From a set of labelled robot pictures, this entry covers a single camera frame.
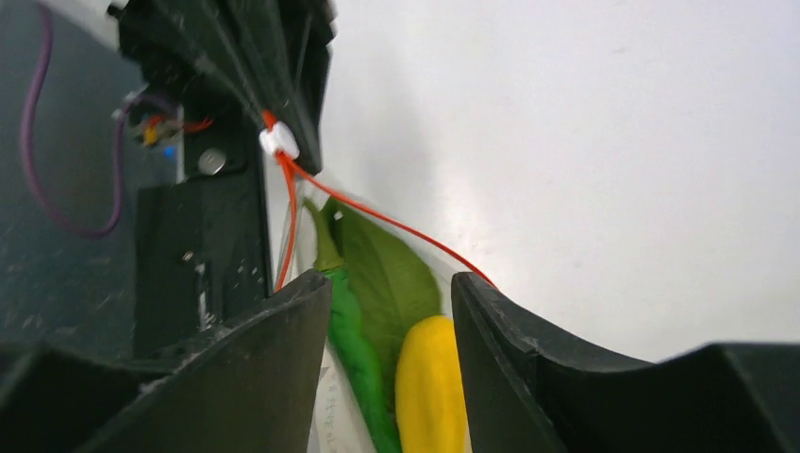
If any green chili pepper toy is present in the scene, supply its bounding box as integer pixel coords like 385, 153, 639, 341
303, 198, 402, 452

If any clear orange zip bag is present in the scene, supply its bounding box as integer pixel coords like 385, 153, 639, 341
258, 110, 469, 452

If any yellow corn toy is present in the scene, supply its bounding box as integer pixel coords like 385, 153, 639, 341
395, 315, 468, 453

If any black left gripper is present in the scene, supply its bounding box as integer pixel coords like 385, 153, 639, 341
118, 1, 332, 175

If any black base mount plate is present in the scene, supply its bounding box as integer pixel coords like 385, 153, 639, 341
133, 112, 273, 359

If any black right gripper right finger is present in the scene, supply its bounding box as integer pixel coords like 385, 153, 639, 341
451, 273, 799, 452

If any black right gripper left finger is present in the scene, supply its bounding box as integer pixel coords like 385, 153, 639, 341
1, 271, 332, 452

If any green leafy vegetable toy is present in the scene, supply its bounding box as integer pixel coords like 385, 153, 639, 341
322, 198, 442, 411

